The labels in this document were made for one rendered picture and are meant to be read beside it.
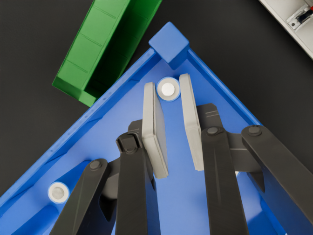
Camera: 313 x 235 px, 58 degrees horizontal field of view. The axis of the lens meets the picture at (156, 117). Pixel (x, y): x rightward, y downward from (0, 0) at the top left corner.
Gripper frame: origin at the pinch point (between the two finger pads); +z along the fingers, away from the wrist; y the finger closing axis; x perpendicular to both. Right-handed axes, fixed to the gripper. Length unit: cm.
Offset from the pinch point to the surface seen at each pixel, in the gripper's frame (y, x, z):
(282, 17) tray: 20.7, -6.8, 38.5
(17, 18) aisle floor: -35, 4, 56
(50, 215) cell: -14.1, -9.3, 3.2
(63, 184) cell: -9.4, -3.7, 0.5
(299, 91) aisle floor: 25, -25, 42
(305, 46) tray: 23.7, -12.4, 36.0
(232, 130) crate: 4.4, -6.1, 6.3
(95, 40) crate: -11.8, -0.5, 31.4
